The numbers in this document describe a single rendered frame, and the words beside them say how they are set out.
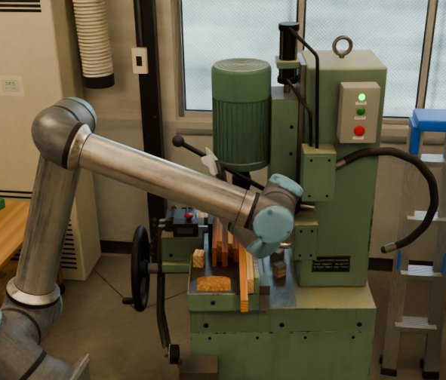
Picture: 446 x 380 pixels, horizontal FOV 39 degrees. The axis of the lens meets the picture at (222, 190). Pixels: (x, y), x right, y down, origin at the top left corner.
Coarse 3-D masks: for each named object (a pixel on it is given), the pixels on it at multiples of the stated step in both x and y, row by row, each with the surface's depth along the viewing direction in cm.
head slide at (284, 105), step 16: (272, 96) 184; (288, 96) 184; (272, 112) 183; (288, 112) 183; (272, 128) 185; (288, 128) 185; (272, 144) 187; (288, 144) 187; (272, 160) 189; (288, 160) 189; (288, 176) 192
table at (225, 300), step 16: (208, 256) 203; (192, 272) 195; (208, 272) 195; (224, 272) 194; (192, 288) 187; (192, 304) 186; (208, 304) 186; (224, 304) 186; (240, 304) 186; (256, 304) 186
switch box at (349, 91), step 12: (348, 84) 172; (360, 84) 172; (372, 84) 172; (348, 96) 170; (372, 96) 170; (348, 108) 172; (372, 108) 172; (348, 120) 173; (360, 120) 173; (372, 120) 173; (348, 132) 175; (372, 132) 175
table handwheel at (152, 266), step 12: (144, 228) 214; (144, 240) 221; (132, 252) 202; (144, 252) 225; (132, 264) 200; (144, 264) 212; (156, 264) 213; (132, 276) 200; (144, 276) 212; (132, 288) 201; (144, 288) 222; (144, 300) 217
